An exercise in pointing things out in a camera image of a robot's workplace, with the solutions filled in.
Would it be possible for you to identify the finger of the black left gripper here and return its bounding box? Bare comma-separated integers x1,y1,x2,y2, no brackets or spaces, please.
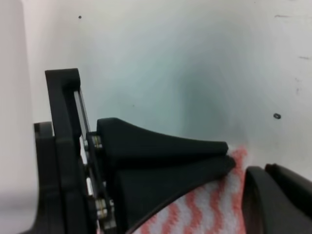
97,118,228,168
113,156,235,234

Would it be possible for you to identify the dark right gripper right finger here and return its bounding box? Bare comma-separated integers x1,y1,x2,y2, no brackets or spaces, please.
265,164,312,212

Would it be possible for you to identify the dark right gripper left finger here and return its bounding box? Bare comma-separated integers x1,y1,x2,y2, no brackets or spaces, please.
242,166,312,234

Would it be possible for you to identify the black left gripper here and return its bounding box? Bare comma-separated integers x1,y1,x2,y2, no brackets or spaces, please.
30,68,115,234

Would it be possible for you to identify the pink white wavy towel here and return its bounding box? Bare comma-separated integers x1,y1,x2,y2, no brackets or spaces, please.
135,147,249,234

